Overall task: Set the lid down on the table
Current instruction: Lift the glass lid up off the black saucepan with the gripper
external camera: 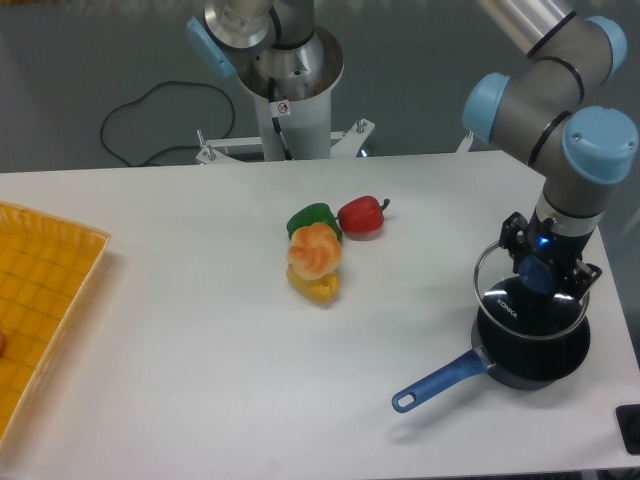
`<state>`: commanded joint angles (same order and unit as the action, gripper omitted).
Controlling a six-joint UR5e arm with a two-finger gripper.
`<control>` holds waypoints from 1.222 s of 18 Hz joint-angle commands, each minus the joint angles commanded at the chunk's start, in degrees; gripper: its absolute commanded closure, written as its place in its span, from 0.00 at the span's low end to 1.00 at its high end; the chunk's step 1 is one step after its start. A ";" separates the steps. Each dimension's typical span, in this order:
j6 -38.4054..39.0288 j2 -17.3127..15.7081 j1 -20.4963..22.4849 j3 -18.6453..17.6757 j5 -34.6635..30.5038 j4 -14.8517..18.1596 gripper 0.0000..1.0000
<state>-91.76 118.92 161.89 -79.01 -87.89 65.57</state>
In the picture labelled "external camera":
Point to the white base mounting frame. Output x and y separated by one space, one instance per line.
343 145

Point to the green bell pepper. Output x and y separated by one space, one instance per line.
311 214

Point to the black object table corner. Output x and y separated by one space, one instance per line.
628 417

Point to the yellow bell pepper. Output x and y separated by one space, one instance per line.
322 290

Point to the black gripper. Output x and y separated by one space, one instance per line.
549 249

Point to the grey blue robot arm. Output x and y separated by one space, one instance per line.
583 153

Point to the red bell pepper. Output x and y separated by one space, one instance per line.
362 215

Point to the black saucepan blue handle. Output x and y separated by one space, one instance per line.
512 361

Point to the glass lid blue knob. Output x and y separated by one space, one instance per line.
516 309

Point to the yellow woven basket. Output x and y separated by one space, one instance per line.
46 263

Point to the orange swirl bread roll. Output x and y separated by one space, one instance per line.
314 251

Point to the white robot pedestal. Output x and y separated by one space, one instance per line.
291 89

